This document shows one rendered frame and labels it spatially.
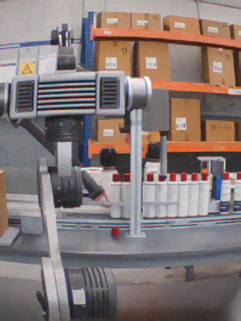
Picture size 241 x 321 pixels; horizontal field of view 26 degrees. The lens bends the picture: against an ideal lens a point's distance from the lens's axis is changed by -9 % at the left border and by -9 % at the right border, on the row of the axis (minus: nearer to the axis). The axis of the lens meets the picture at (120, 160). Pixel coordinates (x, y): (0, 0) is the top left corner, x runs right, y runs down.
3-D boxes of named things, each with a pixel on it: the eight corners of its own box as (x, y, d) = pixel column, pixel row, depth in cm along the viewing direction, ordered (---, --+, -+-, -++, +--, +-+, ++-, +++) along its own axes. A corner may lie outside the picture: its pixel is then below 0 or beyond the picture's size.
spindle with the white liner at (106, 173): (117, 204, 295) (117, 145, 291) (117, 207, 286) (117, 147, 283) (99, 204, 295) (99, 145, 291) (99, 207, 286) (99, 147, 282)
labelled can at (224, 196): (228, 212, 266) (230, 171, 263) (229, 214, 261) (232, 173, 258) (218, 212, 266) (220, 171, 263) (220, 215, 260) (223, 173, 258)
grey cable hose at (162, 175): (166, 178, 252) (166, 130, 250) (166, 179, 249) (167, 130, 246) (158, 178, 252) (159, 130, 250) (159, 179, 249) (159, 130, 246)
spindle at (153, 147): (161, 191, 327) (161, 140, 323) (162, 194, 318) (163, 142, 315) (146, 191, 327) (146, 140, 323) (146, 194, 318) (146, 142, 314)
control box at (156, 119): (169, 129, 254) (168, 89, 252) (150, 131, 240) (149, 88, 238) (150, 129, 259) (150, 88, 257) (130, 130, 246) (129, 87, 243)
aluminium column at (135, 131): (140, 233, 251) (141, 82, 243) (140, 236, 247) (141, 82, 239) (130, 233, 251) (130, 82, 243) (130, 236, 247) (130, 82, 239)
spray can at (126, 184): (134, 216, 264) (134, 173, 262) (131, 219, 259) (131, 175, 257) (123, 216, 265) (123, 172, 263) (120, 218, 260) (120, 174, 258)
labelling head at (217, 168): (219, 206, 279) (222, 157, 276) (223, 211, 266) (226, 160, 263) (194, 208, 278) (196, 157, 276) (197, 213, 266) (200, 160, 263)
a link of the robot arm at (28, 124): (7, 120, 239) (23, 102, 239) (5, 118, 244) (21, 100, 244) (69, 180, 257) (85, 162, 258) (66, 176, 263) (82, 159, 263)
